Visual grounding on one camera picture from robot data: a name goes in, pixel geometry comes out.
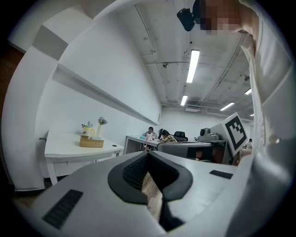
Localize wooden tissue holder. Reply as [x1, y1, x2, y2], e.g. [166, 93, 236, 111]
[79, 135, 105, 148]

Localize white shirt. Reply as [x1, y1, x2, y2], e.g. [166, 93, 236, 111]
[225, 0, 296, 237]

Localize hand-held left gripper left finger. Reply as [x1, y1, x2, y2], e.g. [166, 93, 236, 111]
[14, 151, 167, 237]

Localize white desk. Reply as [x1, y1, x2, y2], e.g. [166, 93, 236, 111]
[123, 135, 163, 155]
[43, 130, 125, 186]

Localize white wall ledge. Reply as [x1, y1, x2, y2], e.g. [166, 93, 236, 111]
[51, 63, 160, 127]

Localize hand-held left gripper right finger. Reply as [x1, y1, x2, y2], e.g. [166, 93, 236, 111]
[148, 151, 250, 237]

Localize black head camera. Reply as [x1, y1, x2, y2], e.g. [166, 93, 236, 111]
[176, 7, 196, 32]

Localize white vase with flowers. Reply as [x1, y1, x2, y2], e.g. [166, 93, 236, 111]
[96, 116, 109, 138]

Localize yellow and white mug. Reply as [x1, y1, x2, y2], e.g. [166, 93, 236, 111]
[81, 123, 96, 137]

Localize black office chair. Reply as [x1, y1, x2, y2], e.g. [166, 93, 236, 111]
[173, 131, 189, 143]

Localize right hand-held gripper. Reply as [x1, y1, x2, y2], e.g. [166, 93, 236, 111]
[156, 112, 248, 165]

